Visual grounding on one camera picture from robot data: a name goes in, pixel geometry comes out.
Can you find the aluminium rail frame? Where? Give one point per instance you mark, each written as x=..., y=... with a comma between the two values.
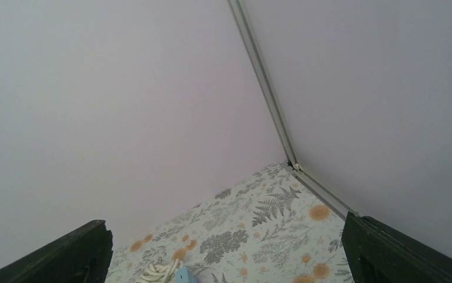
x=302, y=172

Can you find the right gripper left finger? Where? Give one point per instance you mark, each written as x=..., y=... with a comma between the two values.
x=83, y=255

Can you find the light blue cube plug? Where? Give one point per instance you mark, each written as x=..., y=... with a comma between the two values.
x=184, y=275

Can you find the floral table mat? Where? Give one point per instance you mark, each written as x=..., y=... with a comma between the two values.
x=267, y=228

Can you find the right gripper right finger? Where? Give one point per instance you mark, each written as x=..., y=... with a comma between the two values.
x=378, y=253

